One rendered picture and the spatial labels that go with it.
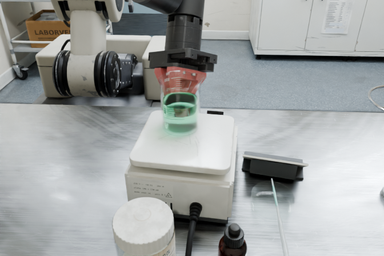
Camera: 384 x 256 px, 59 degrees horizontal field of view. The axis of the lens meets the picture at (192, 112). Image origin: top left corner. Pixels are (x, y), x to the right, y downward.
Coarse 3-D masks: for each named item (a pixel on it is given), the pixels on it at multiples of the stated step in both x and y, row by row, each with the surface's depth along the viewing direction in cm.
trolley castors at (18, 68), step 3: (15, 63) 252; (18, 63) 254; (12, 66) 252; (15, 66) 251; (18, 66) 252; (21, 66) 252; (15, 69) 252; (18, 69) 251; (21, 69) 250; (24, 69) 250; (27, 69) 251; (15, 72) 255; (18, 72) 252; (21, 72) 252; (24, 72) 252; (18, 75) 255; (21, 75) 253; (24, 75) 252; (27, 75) 255; (21, 78) 255; (24, 78) 254
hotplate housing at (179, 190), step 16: (128, 176) 40; (144, 176) 40; (160, 176) 40; (176, 176) 39; (192, 176) 39; (208, 176) 39; (224, 176) 39; (128, 192) 42; (144, 192) 41; (160, 192) 40; (176, 192) 40; (192, 192) 39; (208, 192) 39; (224, 192) 39; (176, 208) 41; (192, 208) 40; (208, 208) 40; (224, 208) 40
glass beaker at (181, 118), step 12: (168, 72) 43; (180, 72) 44; (192, 72) 43; (168, 84) 44; (180, 84) 44; (192, 84) 44; (168, 96) 40; (180, 96) 40; (192, 96) 40; (168, 108) 41; (180, 108) 41; (192, 108) 41; (168, 120) 42; (180, 120) 42; (192, 120) 42; (168, 132) 43; (180, 132) 42; (192, 132) 43
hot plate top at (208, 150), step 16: (160, 112) 48; (144, 128) 45; (160, 128) 45; (208, 128) 45; (224, 128) 45; (144, 144) 42; (160, 144) 42; (176, 144) 42; (192, 144) 42; (208, 144) 42; (224, 144) 42; (144, 160) 39; (160, 160) 39; (176, 160) 39; (192, 160) 39; (208, 160) 39; (224, 160) 39
